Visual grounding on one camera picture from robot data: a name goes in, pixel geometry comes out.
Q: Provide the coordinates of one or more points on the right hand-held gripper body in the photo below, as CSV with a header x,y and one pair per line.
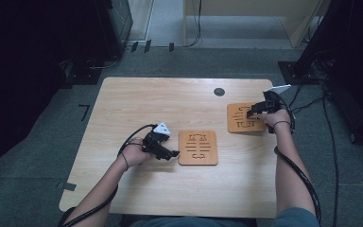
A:
x,y
272,102

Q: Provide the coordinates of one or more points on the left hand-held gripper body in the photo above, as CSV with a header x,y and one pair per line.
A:
x,y
152,143

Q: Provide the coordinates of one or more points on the square carved wooden coaster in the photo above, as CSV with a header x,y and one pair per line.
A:
x,y
238,124
198,157

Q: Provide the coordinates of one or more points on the person's right hand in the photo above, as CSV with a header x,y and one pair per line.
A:
x,y
277,119

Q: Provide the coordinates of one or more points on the person's left hand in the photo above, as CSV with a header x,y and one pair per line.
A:
x,y
134,155

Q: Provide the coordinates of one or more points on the dark band on right wrist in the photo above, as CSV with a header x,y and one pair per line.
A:
x,y
282,123

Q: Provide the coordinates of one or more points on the dark band on wrist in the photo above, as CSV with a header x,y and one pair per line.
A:
x,y
282,123
125,160

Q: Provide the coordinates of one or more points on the dark band on left wrist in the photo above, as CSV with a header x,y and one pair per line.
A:
x,y
125,160

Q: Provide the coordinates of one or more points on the black round table grommet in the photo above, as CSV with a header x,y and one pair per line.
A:
x,y
219,92

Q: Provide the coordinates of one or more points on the person's blue clothing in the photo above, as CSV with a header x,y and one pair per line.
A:
x,y
189,222

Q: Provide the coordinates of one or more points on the grey tape strip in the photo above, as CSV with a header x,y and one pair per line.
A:
x,y
66,186

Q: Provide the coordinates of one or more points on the black floor tape strip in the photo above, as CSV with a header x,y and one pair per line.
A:
x,y
134,46

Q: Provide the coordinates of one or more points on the black cabinet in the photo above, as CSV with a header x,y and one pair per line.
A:
x,y
115,28

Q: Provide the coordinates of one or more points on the black stand with base plate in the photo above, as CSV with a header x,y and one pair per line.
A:
x,y
299,71

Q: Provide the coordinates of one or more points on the black floor base plate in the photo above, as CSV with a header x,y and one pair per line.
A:
x,y
85,74

